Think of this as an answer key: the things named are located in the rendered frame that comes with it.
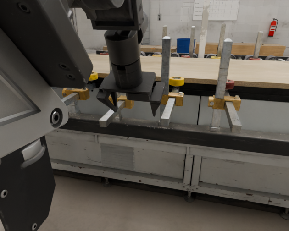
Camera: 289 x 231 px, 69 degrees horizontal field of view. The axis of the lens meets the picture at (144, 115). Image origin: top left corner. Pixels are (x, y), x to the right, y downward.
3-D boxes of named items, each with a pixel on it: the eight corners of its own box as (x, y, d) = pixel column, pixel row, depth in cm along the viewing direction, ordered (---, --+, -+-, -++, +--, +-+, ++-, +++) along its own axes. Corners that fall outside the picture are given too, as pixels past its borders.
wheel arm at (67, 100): (52, 118, 90) (50, 108, 89) (44, 117, 91) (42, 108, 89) (96, 89, 129) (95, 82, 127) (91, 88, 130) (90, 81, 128)
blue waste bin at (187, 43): (194, 65, 608) (196, 39, 579) (174, 64, 620) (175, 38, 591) (194, 62, 660) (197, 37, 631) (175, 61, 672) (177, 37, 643)
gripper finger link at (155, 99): (138, 102, 54) (133, 72, 47) (166, 105, 52) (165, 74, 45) (130, 123, 50) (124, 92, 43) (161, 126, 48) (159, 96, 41)
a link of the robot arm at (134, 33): (97, 34, 35) (130, 35, 34) (110, 16, 39) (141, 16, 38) (107, 69, 40) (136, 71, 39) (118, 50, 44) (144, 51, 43)
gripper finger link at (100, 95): (112, 100, 55) (103, 70, 49) (138, 102, 54) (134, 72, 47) (103, 119, 51) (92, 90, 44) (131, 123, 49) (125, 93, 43)
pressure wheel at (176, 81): (169, 94, 122) (170, 74, 117) (183, 96, 120) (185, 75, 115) (166, 99, 115) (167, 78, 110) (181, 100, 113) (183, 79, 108)
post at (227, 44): (216, 142, 104) (233, 39, 84) (208, 142, 105) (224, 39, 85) (216, 139, 107) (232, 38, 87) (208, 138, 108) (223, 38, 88)
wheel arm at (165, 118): (169, 128, 79) (169, 118, 78) (159, 127, 80) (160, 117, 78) (179, 93, 118) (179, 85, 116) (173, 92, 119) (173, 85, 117)
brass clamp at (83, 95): (85, 101, 110) (84, 91, 108) (62, 98, 113) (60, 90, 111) (90, 97, 116) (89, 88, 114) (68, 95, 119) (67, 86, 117)
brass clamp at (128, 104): (131, 109, 106) (130, 99, 104) (106, 107, 109) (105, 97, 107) (134, 105, 112) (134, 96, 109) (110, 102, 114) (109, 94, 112)
